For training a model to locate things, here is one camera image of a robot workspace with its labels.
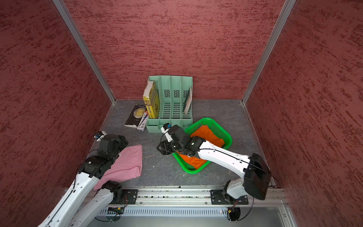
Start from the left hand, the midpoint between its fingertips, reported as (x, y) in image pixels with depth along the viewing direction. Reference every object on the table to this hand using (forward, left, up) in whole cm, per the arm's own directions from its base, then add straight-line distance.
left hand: (122, 143), depth 77 cm
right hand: (-4, -23, +1) cm, 23 cm away
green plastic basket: (+9, -63, -9) cm, 64 cm away
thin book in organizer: (+35, -38, -2) cm, 51 cm away
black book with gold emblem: (+30, +3, -14) cm, 34 cm away
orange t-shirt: (+15, -50, -13) cm, 54 cm away
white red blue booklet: (+21, -4, -13) cm, 24 cm away
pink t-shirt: (-8, 0, -16) cm, 18 cm away
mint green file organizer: (+48, -25, -4) cm, 54 cm away
